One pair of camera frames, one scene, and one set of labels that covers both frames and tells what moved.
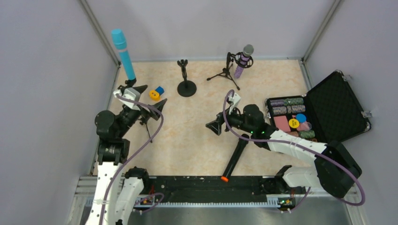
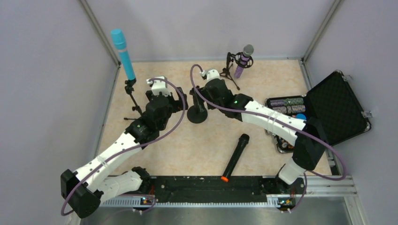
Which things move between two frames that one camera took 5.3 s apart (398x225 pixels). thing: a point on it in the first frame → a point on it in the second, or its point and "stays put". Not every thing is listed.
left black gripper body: x=142 y=107 → x=166 y=101
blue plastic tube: x=121 y=43 stays put
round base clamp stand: x=186 y=88 → x=196 y=114
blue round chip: x=301 y=117 stays put
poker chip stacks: x=291 y=105 stays put
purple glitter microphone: x=248 y=51 stays put
